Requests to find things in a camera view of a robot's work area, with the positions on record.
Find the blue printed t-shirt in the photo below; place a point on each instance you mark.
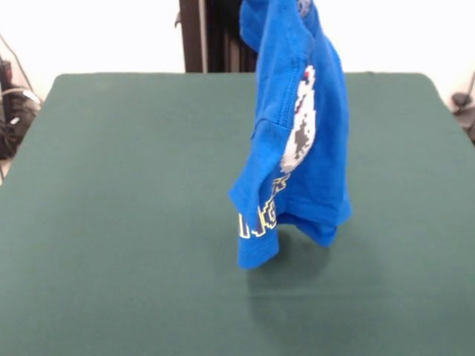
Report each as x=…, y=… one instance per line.
x=319, y=167

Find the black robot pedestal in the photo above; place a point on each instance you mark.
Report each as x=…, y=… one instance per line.
x=219, y=37

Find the dark green table cloth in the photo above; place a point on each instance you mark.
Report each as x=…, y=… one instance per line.
x=111, y=222

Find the black chair base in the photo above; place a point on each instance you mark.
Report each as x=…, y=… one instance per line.
x=462, y=99

